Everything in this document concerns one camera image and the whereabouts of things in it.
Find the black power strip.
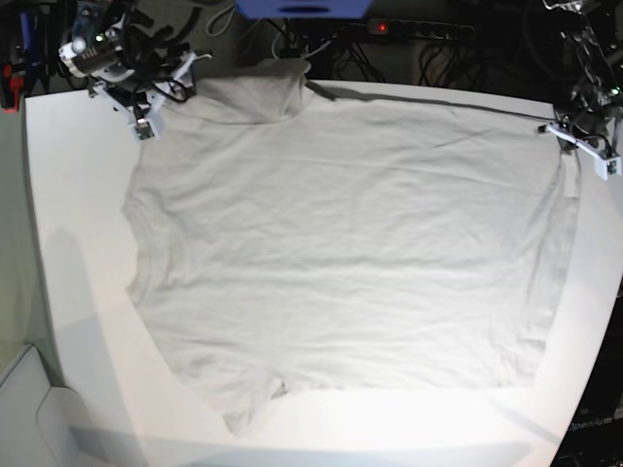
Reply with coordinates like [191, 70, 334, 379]
[367, 18, 476, 42]

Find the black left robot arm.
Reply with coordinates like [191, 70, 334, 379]
[543, 1, 622, 136]

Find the white cable loop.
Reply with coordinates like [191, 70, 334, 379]
[270, 28, 334, 64]

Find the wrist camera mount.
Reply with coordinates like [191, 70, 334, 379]
[535, 123, 622, 181]
[92, 51, 213, 143]

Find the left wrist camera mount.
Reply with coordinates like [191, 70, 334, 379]
[535, 123, 622, 181]

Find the red and black clamp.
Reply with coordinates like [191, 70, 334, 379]
[1, 62, 24, 113]

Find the grey t-shirt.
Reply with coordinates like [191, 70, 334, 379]
[124, 60, 580, 434]

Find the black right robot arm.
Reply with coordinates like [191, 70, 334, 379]
[58, 1, 202, 92]

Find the blue box at top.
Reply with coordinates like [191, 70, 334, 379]
[236, 0, 372, 18]

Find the grey side table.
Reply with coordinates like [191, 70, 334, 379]
[1, 345, 82, 466]

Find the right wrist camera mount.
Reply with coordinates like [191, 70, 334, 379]
[92, 51, 213, 143]

